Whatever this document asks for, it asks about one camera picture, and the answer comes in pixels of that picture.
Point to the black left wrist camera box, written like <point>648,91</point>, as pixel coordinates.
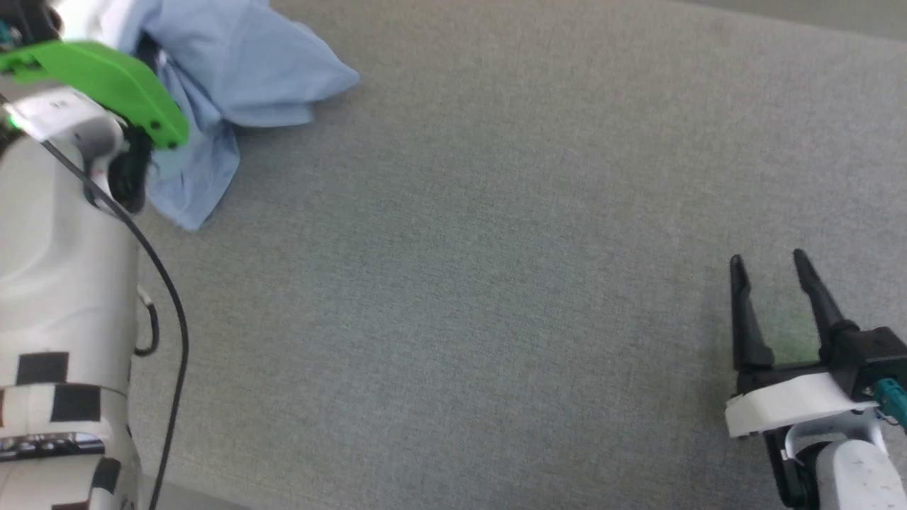
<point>32,18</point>

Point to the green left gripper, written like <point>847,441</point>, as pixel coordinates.
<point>106,81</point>

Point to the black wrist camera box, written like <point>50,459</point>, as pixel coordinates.
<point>32,18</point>
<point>875,354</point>

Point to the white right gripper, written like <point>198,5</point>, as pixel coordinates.
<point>793,400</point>

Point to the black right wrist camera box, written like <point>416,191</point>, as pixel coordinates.
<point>875,354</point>

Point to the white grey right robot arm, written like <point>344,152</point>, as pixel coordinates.
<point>850,467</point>

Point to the light blue t-shirt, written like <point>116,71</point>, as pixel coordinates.
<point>248,64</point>

